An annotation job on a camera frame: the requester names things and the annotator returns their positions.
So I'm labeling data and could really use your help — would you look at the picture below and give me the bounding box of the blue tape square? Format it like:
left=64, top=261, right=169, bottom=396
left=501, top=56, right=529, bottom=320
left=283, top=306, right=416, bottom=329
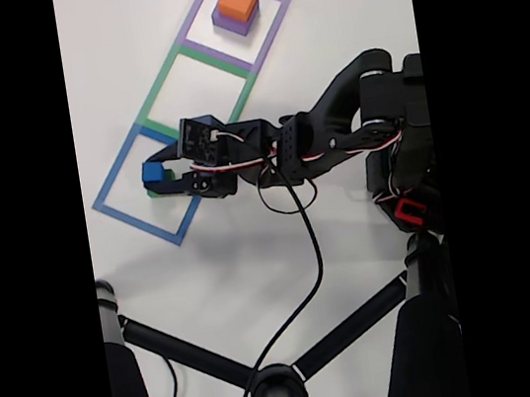
left=80, top=111, right=231, bottom=258

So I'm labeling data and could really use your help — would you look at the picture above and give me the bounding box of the large purple block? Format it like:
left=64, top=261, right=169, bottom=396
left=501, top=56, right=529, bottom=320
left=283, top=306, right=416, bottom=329
left=209, top=0, right=265, bottom=41

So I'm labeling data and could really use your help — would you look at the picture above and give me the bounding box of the red table clamp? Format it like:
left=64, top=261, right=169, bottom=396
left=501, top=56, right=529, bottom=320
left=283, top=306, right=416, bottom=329
left=391, top=194, right=430, bottom=230

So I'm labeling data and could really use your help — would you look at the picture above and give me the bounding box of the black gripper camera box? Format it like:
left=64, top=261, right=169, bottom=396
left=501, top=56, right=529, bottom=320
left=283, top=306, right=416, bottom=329
left=173, top=111, right=234, bottom=170

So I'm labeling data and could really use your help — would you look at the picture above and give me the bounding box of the small blue block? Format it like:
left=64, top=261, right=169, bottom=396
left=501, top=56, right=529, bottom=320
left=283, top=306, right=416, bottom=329
left=139, top=160, right=168, bottom=186

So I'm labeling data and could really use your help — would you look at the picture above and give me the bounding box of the purple tape square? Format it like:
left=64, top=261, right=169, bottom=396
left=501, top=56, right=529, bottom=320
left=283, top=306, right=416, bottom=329
left=173, top=0, right=302, bottom=84

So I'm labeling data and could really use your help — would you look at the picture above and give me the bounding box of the green tape square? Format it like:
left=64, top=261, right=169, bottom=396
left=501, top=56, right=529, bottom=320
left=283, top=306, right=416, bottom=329
left=128, top=30, right=266, bottom=146

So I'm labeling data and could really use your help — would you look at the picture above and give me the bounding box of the green block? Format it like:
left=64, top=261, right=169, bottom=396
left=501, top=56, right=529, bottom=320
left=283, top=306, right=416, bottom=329
left=143, top=168, right=180, bottom=200

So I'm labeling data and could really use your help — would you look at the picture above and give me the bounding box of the thick black cable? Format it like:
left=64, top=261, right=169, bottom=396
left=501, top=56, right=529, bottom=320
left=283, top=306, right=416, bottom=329
left=190, top=161, right=344, bottom=397

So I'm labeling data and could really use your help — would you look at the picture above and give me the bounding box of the red white servo wire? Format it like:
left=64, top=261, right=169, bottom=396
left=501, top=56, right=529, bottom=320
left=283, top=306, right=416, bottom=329
left=184, top=102, right=411, bottom=181

